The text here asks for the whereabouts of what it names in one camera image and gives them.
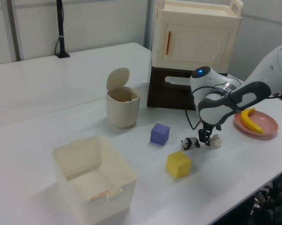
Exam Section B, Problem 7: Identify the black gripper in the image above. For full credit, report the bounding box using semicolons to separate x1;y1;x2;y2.
198;122;222;147

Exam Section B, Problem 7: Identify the white paper ball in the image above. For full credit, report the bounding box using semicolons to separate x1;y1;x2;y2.
210;134;223;149

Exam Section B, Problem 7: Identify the cream trash can with lid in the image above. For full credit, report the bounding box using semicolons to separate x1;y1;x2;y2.
105;67;141;129

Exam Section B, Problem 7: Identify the black white panda figurine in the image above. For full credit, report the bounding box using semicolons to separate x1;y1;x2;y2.
180;136;201;152

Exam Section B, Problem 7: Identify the yellow banana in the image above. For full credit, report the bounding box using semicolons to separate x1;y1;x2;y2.
239;107;265;134

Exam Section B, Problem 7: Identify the yellow cube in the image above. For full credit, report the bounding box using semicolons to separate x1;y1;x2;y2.
165;150;192;179

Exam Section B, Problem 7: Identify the purple cube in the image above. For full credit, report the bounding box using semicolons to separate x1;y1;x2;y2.
149;122;171;146

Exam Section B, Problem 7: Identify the pink plate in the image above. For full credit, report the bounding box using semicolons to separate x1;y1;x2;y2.
233;110;279;141

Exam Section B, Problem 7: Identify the dark brown wooden drawer box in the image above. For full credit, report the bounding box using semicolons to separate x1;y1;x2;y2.
147;65;228;111

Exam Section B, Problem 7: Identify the black netted chair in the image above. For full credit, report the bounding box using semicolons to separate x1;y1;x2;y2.
248;173;282;225

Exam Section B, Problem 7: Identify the cream toy cabinet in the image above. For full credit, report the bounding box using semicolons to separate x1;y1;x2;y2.
154;0;244;74

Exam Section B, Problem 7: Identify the cream plastic storage bin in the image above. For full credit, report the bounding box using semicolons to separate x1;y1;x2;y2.
52;135;138;225

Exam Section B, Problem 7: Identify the orange flat piece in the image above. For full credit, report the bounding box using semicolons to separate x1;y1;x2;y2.
89;190;111;201

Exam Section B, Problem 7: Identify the black pole stand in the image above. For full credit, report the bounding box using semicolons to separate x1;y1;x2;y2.
54;0;71;59

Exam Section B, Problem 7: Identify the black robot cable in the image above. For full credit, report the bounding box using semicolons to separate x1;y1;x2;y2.
184;86;226;131

